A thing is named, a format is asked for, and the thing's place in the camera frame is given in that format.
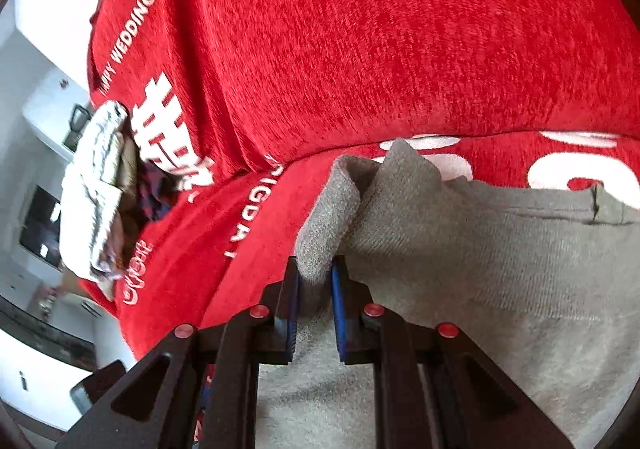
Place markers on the white grey crumpled cloth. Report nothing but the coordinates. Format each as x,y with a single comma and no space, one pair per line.
90,194

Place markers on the black wall-mounted device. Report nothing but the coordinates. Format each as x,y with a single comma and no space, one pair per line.
76,126

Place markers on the grey knit sweater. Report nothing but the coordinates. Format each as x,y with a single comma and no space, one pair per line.
475,254

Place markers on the dark stone counter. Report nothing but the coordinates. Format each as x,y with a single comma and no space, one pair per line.
45,331

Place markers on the red printed sofa cover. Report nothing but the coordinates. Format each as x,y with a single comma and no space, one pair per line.
375,54

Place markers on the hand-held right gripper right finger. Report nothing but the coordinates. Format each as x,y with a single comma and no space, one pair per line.
340,319

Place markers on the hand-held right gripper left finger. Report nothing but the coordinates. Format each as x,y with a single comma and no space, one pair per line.
292,319

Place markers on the black television screen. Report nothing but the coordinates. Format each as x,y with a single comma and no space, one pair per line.
40,229

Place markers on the dark plaid cloth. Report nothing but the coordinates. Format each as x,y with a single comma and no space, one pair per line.
152,194

